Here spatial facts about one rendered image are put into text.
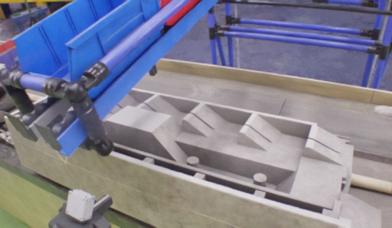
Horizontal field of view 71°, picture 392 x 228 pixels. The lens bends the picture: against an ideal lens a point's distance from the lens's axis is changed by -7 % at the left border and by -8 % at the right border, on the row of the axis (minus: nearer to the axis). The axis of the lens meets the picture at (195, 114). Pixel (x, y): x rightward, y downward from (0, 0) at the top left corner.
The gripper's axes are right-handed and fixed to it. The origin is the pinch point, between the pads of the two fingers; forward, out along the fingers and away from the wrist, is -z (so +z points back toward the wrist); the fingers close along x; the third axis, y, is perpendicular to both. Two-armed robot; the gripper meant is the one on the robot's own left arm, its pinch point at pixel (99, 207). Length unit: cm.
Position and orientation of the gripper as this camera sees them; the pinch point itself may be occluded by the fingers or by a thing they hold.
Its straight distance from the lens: 63.4
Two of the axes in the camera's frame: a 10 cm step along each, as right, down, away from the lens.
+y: -0.3, -8.9, -4.6
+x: 8.9, 1.9, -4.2
